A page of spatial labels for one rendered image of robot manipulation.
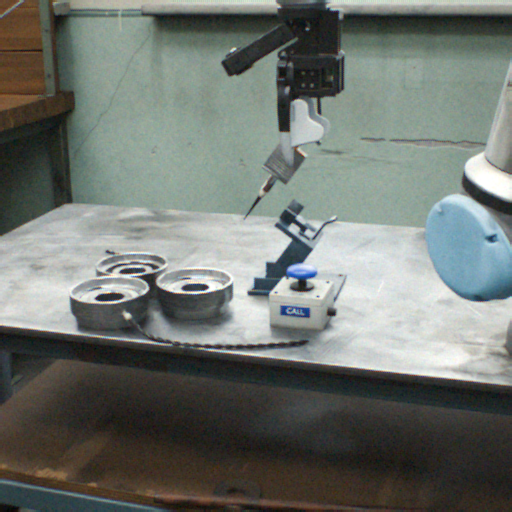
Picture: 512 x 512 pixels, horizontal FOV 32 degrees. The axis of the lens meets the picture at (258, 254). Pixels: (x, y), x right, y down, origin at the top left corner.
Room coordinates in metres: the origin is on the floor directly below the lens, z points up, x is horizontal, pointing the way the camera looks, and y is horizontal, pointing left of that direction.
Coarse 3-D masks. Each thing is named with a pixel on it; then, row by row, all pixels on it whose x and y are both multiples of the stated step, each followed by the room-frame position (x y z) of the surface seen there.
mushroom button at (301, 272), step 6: (300, 264) 1.10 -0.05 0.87; (306, 264) 1.10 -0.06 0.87; (288, 270) 1.08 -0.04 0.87; (294, 270) 1.08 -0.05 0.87; (300, 270) 1.08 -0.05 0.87; (306, 270) 1.08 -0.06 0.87; (312, 270) 1.08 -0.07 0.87; (294, 276) 1.07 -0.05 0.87; (300, 276) 1.07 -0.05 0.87; (306, 276) 1.07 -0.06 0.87; (312, 276) 1.07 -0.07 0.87; (300, 282) 1.08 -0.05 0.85; (306, 282) 1.09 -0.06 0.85
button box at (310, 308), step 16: (288, 288) 1.09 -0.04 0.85; (304, 288) 1.08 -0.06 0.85; (320, 288) 1.08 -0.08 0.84; (272, 304) 1.07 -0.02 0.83; (288, 304) 1.06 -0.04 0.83; (304, 304) 1.05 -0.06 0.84; (320, 304) 1.05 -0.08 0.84; (272, 320) 1.07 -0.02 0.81; (288, 320) 1.06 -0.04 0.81; (304, 320) 1.05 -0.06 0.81; (320, 320) 1.05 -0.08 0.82
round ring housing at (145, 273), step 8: (112, 256) 1.25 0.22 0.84; (120, 256) 1.25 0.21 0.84; (128, 256) 1.26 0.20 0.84; (136, 256) 1.26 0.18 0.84; (144, 256) 1.26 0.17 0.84; (152, 256) 1.25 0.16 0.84; (160, 256) 1.24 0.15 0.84; (96, 264) 1.21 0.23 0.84; (104, 264) 1.23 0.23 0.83; (112, 264) 1.24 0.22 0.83; (160, 264) 1.24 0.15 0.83; (96, 272) 1.19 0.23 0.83; (104, 272) 1.17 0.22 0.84; (112, 272) 1.21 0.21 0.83; (120, 272) 1.22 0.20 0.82; (128, 272) 1.23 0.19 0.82; (136, 272) 1.23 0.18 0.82; (144, 272) 1.22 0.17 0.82; (152, 272) 1.17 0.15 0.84; (160, 272) 1.18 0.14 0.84; (144, 280) 1.16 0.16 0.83; (152, 280) 1.17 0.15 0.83; (152, 288) 1.17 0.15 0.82; (152, 296) 1.18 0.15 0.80
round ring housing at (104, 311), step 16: (80, 288) 1.13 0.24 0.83; (96, 288) 1.14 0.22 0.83; (128, 288) 1.14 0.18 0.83; (144, 288) 1.12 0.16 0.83; (80, 304) 1.06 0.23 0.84; (96, 304) 1.05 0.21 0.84; (112, 304) 1.05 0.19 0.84; (128, 304) 1.06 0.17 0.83; (144, 304) 1.09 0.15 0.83; (80, 320) 1.08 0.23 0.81; (96, 320) 1.05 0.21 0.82; (112, 320) 1.05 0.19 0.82
